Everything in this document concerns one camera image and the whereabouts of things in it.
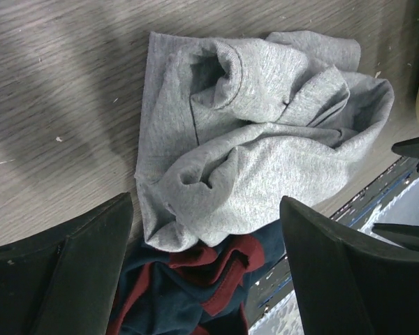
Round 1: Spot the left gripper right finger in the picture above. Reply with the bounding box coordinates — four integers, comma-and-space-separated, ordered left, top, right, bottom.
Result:
280, 197, 419, 334

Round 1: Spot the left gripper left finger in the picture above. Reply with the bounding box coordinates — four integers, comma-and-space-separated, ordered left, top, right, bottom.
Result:
0, 193, 133, 334

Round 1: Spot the grey shirt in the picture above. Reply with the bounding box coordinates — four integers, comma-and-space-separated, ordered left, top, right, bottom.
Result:
135, 31, 395, 252

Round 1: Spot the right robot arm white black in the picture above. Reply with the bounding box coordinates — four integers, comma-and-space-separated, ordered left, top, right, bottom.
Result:
391, 137, 419, 160

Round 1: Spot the navy garment red trim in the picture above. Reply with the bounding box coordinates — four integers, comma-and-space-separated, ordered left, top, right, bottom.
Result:
107, 221, 285, 334

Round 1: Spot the aluminium rail frame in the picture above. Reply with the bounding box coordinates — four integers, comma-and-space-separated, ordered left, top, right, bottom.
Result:
249, 177, 419, 334

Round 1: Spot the black mounting base plate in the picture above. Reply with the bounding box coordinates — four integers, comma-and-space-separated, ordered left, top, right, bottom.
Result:
244, 156, 419, 322

